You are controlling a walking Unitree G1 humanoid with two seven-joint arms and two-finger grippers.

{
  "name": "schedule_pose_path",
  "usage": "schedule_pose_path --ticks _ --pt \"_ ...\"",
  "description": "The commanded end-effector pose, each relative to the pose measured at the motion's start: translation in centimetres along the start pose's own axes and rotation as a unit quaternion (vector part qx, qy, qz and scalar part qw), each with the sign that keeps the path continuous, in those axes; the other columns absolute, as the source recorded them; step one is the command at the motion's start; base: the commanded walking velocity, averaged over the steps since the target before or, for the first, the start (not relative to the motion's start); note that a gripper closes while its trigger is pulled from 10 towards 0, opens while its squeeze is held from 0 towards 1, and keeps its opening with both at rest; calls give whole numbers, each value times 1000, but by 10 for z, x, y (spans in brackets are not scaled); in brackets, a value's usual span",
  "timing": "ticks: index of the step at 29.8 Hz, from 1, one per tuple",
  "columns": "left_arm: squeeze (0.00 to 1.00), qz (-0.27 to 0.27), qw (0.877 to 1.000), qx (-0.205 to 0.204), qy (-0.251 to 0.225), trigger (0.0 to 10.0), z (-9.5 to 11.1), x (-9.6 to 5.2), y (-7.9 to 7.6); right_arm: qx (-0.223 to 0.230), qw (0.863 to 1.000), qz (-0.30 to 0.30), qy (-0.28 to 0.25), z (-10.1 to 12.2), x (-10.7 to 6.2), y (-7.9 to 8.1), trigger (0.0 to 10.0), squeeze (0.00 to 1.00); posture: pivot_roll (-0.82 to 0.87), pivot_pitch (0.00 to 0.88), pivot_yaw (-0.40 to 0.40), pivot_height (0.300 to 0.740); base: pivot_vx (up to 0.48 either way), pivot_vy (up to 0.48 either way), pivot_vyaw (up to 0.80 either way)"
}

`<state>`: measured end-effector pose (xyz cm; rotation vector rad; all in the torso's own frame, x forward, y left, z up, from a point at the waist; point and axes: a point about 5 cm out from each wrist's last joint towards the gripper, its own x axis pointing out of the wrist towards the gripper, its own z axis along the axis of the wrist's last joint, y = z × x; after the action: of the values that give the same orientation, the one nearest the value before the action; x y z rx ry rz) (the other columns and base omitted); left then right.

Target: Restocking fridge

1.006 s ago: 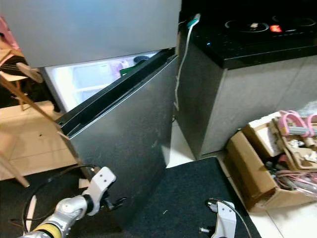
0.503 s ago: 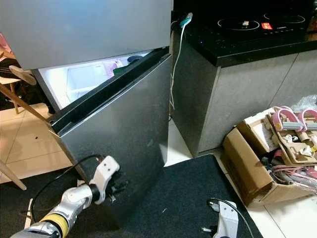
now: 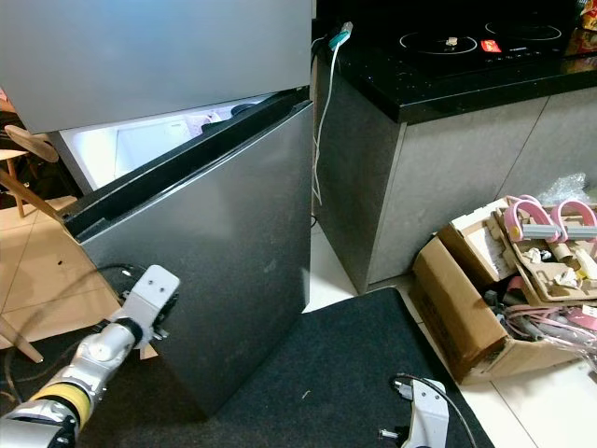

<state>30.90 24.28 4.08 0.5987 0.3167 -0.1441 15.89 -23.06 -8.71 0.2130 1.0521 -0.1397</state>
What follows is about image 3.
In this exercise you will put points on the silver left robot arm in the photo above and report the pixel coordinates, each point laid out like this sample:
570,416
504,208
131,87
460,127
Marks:
98,355

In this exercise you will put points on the grey fridge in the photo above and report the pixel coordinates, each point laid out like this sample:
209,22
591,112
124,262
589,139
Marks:
140,149

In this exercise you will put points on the brown cardboard box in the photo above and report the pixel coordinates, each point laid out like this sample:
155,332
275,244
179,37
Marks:
457,317

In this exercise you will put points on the light wooden table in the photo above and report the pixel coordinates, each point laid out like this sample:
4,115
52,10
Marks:
23,342

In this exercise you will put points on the cardboard packaging insert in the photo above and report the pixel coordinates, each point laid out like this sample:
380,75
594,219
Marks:
476,243

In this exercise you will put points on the grey kitchen counter cabinet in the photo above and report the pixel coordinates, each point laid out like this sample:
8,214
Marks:
457,177

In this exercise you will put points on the clear plastic bag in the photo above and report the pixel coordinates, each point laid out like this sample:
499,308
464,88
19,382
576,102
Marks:
569,187

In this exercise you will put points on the seated person black trousers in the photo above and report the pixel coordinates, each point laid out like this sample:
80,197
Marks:
33,145

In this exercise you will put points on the black induction cooktop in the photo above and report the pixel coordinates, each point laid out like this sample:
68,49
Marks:
457,42

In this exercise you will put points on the yellow snack packet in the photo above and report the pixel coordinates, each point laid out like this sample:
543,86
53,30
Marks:
583,28

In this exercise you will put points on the grey freezer door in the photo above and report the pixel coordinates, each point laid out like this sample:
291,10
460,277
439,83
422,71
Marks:
149,56

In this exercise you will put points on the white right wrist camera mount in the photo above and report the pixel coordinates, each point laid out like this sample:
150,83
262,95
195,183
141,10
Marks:
424,411

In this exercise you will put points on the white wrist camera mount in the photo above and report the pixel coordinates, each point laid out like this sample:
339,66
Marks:
424,411
154,289

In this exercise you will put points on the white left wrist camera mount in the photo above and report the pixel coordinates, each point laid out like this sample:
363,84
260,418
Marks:
154,289

